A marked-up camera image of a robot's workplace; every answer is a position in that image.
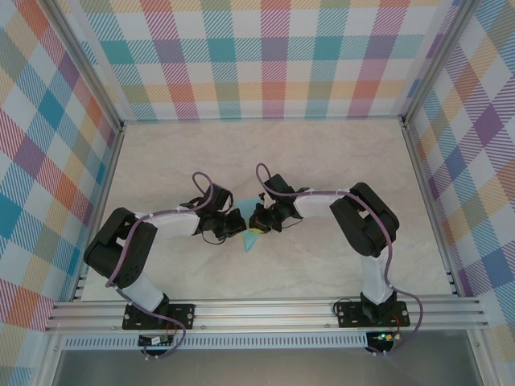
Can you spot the aluminium side rail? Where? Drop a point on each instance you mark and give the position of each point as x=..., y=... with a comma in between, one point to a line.
x=99, y=213
x=430, y=209

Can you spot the aluminium mounting rail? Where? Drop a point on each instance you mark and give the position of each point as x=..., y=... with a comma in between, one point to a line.
x=261, y=315

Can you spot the circuit board with green light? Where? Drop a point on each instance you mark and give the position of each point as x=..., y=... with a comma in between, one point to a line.
x=382, y=337

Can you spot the aluminium frame post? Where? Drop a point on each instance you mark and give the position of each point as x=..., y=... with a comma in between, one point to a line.
x=86, y=68
x=436, y=60

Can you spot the circuit board black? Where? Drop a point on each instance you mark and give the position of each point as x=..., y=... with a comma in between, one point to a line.
x=155, y=341

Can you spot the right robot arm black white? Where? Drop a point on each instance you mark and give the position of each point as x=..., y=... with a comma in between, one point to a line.
x=362, y=225

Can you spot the light blue cloth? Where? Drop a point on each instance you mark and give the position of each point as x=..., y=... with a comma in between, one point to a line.
x=250, y=243

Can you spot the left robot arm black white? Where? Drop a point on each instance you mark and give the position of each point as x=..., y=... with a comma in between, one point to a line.
x=116, y=249

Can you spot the black base plate right arm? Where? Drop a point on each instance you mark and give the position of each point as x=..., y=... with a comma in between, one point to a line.
x=348, y=315

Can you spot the grey metal panel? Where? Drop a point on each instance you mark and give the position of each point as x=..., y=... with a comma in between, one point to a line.
x=261, y=370

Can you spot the black base plate left arm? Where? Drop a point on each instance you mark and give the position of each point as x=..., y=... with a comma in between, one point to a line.
x=185, y=315

